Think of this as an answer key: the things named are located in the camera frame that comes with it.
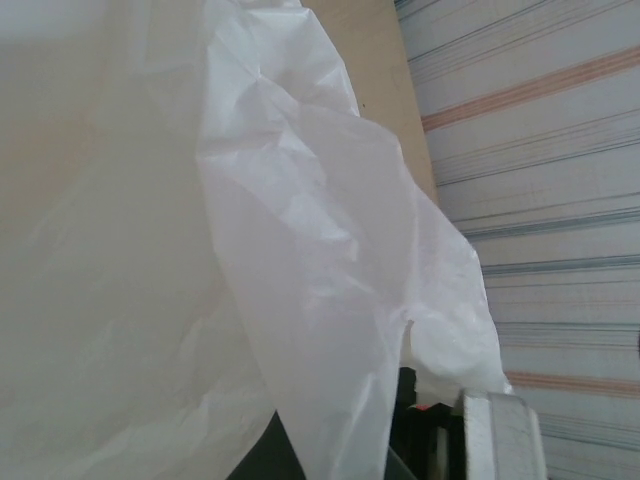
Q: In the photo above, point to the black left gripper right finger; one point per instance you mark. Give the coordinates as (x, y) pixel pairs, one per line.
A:
(425, 440)

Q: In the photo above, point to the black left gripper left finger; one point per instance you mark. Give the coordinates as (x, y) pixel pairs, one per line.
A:
(285, 460)

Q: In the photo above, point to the white plastic bag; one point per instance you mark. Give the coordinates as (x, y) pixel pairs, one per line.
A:
(300, 250)

